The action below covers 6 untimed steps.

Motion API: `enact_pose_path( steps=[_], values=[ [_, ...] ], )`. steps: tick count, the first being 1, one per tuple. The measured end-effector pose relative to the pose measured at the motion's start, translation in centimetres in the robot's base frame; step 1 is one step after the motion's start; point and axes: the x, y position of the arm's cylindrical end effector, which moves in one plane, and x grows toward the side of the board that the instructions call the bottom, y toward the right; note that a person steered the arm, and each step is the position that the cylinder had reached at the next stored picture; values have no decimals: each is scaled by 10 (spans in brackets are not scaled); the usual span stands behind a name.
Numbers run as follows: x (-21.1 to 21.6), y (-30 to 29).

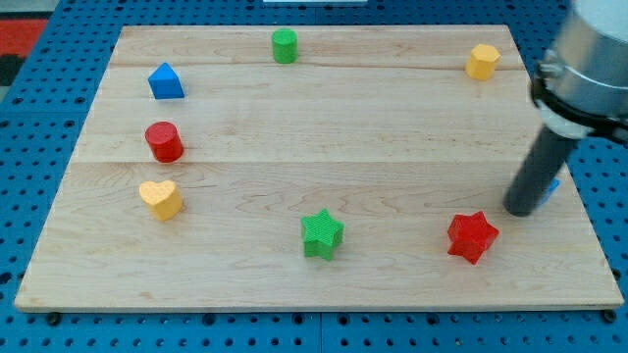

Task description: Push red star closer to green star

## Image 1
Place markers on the red star block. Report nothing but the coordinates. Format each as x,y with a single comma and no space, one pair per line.
470,236

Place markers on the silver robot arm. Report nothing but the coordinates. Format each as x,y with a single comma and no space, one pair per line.
580,86

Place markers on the green star block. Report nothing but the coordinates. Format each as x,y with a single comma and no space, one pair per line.
321,235

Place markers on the light wooden board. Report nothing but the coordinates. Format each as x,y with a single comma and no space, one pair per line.
381,125

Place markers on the green cylinder block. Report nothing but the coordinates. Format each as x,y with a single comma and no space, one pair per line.
284,45

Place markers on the yellow heart block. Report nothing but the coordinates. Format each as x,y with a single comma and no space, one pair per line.
162,199

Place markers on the red cylinder block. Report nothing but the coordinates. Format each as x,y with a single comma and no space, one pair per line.
164,142

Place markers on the blue triangular block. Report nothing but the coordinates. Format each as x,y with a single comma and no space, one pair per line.
165,83

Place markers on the yellow hexagon block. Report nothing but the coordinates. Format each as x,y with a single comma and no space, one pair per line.
482,62

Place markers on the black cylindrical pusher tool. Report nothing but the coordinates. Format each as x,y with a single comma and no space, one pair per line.
544,160

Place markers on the blue block behind pusher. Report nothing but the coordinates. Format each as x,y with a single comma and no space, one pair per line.
553,186

